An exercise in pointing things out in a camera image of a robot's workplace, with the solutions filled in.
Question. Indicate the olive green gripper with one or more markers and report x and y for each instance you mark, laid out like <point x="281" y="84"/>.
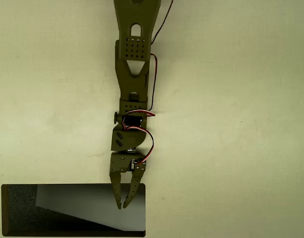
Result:
<point x="121" y="163"/>

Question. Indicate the dark rectangular bin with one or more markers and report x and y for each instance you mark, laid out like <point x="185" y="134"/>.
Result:
<point x="67" y="218"/>

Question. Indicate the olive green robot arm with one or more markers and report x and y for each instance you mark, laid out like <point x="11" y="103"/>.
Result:
<point x="132" y="81"/>

